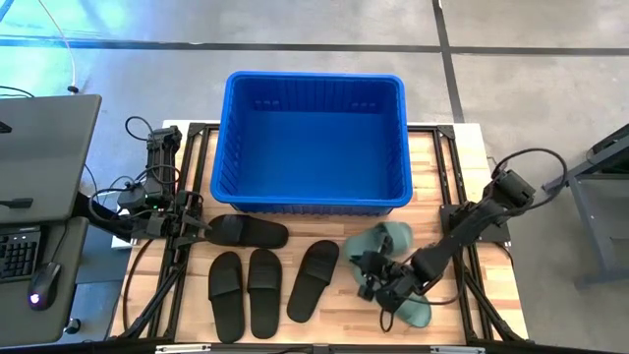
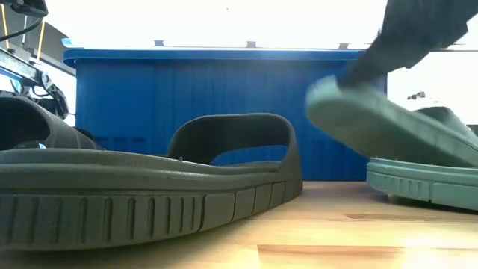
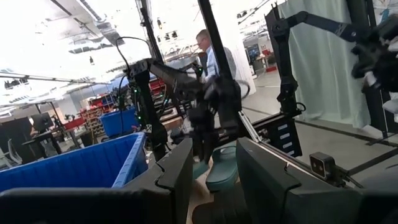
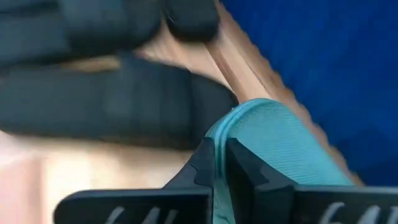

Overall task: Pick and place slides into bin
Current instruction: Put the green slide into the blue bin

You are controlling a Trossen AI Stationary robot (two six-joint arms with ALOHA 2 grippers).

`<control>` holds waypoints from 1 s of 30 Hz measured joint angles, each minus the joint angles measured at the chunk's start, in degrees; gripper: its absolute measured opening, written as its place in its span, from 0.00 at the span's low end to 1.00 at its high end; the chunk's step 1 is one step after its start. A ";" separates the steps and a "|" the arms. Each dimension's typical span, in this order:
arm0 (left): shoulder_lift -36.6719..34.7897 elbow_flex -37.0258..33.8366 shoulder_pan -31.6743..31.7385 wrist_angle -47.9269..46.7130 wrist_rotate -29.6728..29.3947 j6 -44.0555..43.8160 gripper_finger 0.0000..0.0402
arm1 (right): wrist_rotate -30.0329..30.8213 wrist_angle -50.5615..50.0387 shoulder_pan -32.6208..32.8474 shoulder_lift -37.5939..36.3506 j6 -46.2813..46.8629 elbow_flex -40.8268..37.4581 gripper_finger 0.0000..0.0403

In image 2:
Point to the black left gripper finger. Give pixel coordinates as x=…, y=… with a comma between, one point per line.
x=56, y=97

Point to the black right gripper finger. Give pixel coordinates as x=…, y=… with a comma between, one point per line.
x=360, y=67

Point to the dark grey rubber slide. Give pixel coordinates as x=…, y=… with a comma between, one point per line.
x=61, y=129
x=112, y=187

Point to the teal rubber slide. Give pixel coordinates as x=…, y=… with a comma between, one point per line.
x=373, y=119
x=411, y=183

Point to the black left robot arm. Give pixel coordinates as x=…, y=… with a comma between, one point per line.
x=26, y=5

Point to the blue plastic ribbed bin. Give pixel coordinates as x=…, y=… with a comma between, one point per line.
x=149, y=93

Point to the grey metal frame rail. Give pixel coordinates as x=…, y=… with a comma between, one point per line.
x=250, y=45

